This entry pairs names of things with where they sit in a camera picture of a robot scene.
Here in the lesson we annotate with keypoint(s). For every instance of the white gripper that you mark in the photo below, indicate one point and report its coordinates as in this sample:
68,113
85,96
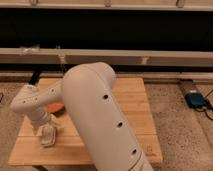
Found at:
41,120

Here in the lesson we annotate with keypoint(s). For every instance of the white sponge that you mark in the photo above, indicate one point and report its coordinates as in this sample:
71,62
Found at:
48,135

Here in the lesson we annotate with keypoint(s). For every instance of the black table leg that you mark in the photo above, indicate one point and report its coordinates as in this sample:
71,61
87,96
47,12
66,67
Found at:
35,77

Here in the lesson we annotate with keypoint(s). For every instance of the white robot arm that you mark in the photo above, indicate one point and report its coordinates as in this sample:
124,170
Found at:
86,91

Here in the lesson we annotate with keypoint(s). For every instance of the wooden table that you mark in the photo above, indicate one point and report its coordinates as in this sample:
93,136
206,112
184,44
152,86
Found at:
69,149

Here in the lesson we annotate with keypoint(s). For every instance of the white window rail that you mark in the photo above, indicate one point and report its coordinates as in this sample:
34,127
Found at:
113,57

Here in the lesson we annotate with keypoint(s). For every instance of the blue device on floor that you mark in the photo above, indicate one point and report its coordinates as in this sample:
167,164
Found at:
195,99

